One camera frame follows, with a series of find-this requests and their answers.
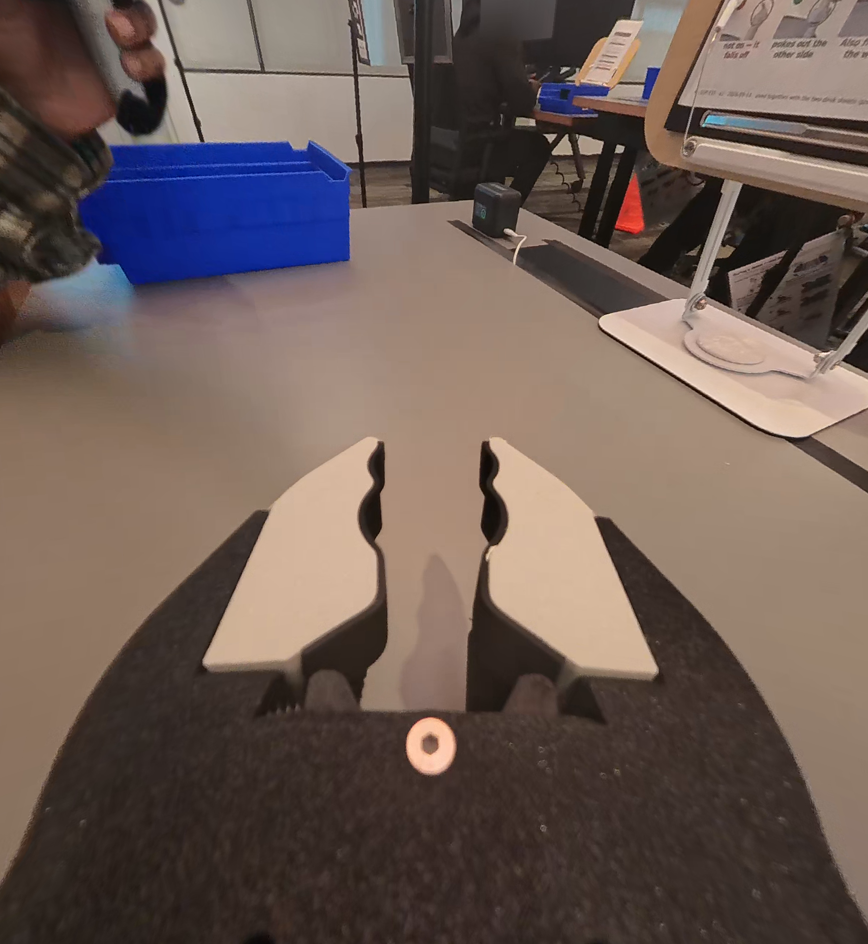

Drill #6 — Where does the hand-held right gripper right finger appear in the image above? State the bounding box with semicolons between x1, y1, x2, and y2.
465;437;660;712

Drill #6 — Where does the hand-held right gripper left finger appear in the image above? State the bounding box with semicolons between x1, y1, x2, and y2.
201;437;390;683

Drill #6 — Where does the person's left forearm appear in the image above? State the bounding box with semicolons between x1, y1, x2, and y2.
0;48;114;296

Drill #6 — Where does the person's left hand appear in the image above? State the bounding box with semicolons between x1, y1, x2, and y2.
0;0;162;140

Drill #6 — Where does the blue plastic bin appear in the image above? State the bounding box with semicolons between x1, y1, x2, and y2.
78;140;352;286

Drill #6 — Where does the black stand with tag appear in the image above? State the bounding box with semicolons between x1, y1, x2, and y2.
347;0;370;209

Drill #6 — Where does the white tablet stand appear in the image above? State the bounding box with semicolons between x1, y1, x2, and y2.
598;136;868;438

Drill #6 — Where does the black desk strip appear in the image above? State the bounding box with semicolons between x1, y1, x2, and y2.
449;217;868;517

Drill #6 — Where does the grey framed panel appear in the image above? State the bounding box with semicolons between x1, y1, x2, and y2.
397;0;453;66

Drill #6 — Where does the black monitor stand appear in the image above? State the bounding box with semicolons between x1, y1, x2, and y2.
410;0;436;206

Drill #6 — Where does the printed paper sheet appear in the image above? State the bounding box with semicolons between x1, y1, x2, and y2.
729;232;848;348

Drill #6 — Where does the orange cone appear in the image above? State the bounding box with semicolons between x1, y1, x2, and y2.
614;172;645;236

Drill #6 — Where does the black power box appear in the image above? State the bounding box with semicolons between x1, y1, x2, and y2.
473;182;523;238

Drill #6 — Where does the small blue bin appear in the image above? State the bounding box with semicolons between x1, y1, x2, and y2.
537;81;610;118

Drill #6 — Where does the wooden desk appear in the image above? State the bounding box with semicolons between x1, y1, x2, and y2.
533;92;656;244

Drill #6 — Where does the yellow paper folder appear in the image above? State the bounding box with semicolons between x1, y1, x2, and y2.
577;18;645;88

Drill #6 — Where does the instruction board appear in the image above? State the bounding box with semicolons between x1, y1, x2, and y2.
644;0;868;178

